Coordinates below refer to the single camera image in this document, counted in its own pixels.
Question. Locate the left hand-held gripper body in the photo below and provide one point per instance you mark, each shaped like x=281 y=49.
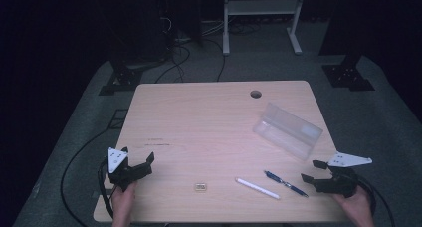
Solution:
x=124 y=175

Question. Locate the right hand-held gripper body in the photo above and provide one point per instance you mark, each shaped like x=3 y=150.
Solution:
x=341 y=183

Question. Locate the blue pen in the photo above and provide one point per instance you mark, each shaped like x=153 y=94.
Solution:
x=286 y=183

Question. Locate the clear plastic pencil case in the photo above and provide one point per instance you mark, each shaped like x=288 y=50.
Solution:
x=288 y=132

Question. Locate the white pen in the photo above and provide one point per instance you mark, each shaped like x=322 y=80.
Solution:
x=257 y=188

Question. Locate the person's left hand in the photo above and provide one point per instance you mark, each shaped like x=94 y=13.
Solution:
x=123 y=202

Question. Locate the person's right hand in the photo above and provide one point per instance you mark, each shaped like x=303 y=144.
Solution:
x=356 y=208

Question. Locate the black stand base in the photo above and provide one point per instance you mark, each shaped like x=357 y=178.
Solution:
x=122 y=79
x=348 y=76

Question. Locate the white metal stand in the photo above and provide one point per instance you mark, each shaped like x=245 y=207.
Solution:
x=262 y=7

